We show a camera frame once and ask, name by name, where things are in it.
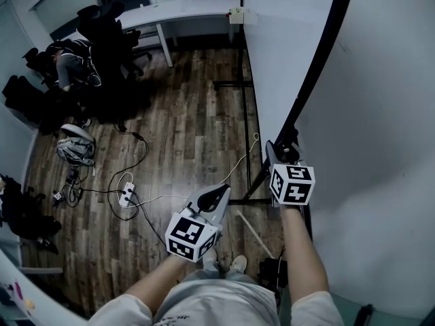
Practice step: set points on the white desk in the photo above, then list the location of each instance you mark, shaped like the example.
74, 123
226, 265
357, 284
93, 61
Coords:
176, 12

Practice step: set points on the person's right shoe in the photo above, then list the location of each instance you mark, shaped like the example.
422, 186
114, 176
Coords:
239, 263

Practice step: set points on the person's white t-shirt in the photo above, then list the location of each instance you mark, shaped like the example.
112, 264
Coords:
221, 304

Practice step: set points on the white panel with colourful stickers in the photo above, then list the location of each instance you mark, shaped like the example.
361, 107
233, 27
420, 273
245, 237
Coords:
51, 304

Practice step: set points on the dark desk divider panel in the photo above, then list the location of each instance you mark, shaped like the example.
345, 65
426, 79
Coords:
64, 31

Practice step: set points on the person's left shoe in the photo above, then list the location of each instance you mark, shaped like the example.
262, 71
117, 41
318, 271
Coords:
210, 258

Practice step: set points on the white power strip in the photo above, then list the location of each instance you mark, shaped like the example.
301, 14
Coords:
125, 199

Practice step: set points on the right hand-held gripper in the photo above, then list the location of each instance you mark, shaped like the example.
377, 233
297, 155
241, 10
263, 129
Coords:
292, 185

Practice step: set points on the chair covered with black clothes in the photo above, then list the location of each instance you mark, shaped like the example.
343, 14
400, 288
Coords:
23, 216

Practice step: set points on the person's grey trousers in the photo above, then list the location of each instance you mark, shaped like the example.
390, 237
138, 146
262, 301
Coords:
224, 276

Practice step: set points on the black sneaker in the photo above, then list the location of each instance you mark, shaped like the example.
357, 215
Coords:
47, 246

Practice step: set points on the beige box with red knob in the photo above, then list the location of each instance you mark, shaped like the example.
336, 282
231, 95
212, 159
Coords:
237, 17

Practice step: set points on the white wooden stick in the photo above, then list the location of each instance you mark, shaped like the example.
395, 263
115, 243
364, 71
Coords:
253, 231

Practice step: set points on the small black white device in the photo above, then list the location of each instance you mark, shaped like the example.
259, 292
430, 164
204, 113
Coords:
58, 197

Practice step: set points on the grey backpack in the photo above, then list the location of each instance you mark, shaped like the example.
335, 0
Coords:
73, 151

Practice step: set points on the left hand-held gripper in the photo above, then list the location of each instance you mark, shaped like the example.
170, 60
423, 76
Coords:
185, 233

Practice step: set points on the black office chair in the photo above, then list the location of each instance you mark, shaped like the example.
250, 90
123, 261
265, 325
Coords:
102, 29
34, 58
17, 90

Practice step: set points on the black floor equipment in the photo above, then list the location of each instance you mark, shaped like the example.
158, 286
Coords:
268, 272

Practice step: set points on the person's left forearm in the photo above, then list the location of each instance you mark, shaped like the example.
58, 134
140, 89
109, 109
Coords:
159, 284

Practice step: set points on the grey door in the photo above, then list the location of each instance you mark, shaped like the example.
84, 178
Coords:
401, 318

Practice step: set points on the person's shoe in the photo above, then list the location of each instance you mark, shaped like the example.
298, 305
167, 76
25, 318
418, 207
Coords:
239, 263
210, 258

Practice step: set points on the white board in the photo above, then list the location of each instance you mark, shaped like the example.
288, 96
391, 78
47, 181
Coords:
289, 46

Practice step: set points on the person's right forearm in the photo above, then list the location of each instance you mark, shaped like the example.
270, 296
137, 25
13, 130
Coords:
302, 250

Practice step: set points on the grey metal bar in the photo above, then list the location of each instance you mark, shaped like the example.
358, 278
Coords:
40, 270

